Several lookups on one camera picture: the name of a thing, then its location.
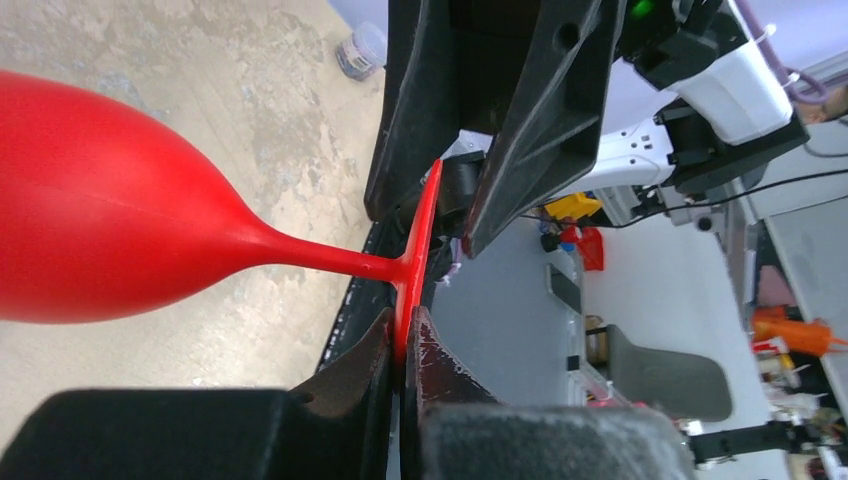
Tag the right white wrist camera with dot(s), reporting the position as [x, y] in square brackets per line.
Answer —
[738, 95]

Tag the orange bottle on shelf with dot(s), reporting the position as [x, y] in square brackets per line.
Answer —
[812, 338]

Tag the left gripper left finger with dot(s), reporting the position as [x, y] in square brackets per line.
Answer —
[332, 426]

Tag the small clear jar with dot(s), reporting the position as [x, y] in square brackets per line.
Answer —
[363, 52]

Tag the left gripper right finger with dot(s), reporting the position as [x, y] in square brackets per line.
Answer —
[452, 427]

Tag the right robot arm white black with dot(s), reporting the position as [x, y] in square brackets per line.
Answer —
[651, 136]

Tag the red wine glass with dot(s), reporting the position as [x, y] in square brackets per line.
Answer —
[107, 213]

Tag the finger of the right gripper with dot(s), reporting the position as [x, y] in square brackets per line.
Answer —
[420, 113]
[551, 132]

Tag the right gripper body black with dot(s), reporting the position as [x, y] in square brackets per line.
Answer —
[492, 39]

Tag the grey chair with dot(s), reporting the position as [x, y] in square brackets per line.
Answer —
[682, 385]

